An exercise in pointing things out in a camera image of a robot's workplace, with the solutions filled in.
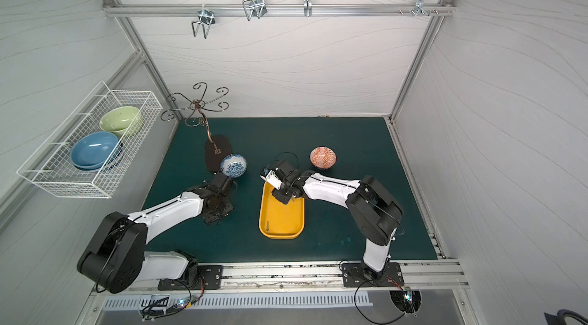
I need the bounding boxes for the looped metal hook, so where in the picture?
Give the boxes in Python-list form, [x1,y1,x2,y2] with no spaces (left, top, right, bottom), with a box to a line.
[242,0,267,21]

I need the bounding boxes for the white vented cable duct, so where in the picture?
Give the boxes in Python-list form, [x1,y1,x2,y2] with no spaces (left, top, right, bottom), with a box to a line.
[103,291,373,311]

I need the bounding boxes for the left base wires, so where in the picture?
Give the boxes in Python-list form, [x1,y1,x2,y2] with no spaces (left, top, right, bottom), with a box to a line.
[139,274,207,321]

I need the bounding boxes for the blue white floral bowl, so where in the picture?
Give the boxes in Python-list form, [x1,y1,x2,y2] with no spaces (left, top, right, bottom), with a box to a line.
[220,153,247,179]

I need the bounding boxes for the yellow plastic storage box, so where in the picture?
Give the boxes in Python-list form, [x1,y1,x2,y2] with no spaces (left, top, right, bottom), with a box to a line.
[258,182,306,240]

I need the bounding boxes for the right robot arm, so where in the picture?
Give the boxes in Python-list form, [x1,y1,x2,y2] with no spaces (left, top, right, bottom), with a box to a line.
[260,160,404,279]

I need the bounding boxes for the metal hook bracket right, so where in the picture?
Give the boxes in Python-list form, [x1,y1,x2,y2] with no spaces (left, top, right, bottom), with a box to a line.
[398,0,439,17]

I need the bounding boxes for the white wire basket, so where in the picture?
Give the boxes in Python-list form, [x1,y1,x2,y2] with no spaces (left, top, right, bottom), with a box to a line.
[17,82,162,199]

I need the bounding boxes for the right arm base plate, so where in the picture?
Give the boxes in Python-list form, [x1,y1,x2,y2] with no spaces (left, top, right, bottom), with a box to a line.
[338,261,405,288]

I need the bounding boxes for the green mat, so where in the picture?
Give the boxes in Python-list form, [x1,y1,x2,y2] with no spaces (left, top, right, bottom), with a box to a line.
[147,117,436,263]

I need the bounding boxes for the double prong metal hook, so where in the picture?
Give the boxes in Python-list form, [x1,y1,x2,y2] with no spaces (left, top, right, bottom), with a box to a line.
[191,6,216,39]

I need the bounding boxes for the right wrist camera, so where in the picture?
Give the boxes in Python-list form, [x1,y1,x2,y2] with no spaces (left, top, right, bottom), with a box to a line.
[260,169,282,190]

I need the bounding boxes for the black cable right base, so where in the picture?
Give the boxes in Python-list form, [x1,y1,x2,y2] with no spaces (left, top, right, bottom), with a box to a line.
[337,255,414,324]

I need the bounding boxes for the small metal hook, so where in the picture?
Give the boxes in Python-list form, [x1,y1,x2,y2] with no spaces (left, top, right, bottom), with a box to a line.
[303,0,312,17]

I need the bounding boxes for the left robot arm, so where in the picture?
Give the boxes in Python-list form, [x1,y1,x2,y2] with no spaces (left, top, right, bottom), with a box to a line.
[77,173,234,294]

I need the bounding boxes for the blue ceramic plate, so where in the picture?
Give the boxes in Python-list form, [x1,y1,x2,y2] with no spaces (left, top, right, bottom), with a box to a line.
[70,131,122,171]

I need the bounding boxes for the metal mug tree stand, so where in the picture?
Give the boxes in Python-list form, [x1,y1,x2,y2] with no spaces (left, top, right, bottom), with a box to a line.
[160,81,232,173]

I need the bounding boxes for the aluminium front rail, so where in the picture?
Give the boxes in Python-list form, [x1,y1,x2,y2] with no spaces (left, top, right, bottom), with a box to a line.
[90,258,470,297]

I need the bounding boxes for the green ceramic bowl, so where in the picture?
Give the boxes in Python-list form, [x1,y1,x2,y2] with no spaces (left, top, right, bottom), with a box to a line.
[100,106,143,139]

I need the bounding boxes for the red white patterned bowl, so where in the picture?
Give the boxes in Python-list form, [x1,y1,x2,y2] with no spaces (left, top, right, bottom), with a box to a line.
[309,147,337,170]

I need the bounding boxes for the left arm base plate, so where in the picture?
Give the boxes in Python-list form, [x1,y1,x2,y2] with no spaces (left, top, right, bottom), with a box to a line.
[158,265,224,291]

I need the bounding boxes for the aluminium cross rail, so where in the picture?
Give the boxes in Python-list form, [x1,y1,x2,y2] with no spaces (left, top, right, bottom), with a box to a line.
[104,2,457,18]

